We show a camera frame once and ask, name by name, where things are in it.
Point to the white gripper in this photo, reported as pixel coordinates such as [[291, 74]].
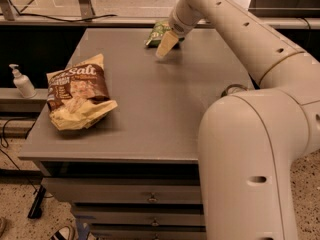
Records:
[[179, 24]]

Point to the green jalapeno chip bag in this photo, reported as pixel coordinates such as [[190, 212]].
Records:
[[156, 34]]

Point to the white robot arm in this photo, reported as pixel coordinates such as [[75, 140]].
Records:
[[248, 140]]

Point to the brown sea salt chip bag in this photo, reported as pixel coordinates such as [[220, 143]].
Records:
[[78, 96]]

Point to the green soda can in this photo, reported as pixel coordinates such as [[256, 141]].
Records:
[[233, 88]]

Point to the grey drawer cabinet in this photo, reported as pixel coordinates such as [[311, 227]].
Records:
[[152, 134]]

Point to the white pump dispenser bottle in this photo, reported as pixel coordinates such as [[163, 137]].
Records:
[[22, 82]]

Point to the top grey drawer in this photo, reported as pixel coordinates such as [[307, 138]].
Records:
[[122, 191]]

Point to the grey drawer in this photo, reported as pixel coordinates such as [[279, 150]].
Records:
[[122, 191], [122, 232], [156, 215]]

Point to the middle grey drawer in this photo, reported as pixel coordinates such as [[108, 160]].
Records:
[[156, 215]]

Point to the bottom grey drawer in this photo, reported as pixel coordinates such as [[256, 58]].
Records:
[[122, 232]]

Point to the striped sandal shoe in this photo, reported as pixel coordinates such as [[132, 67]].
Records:
[[64, 233]]

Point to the grey window frame rail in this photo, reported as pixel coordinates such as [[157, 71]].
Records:
[[283, 13]]

